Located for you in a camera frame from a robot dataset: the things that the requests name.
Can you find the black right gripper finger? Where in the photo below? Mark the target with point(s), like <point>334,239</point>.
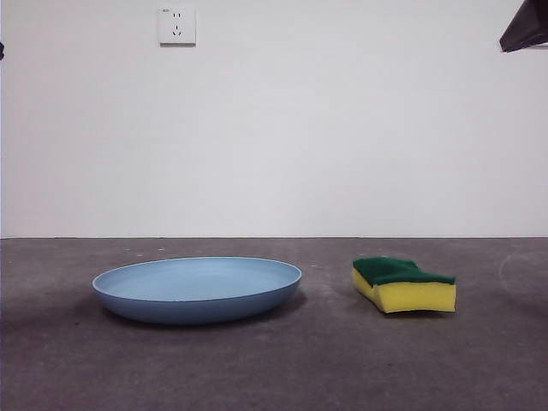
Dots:
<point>528,30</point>

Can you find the white wall socket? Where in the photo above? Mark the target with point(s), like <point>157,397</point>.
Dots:
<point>177,25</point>

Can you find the blue round plate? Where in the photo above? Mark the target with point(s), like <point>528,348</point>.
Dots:
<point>192,306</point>

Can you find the yellow sponge with green pad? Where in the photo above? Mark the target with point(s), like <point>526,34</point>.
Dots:
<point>411,299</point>

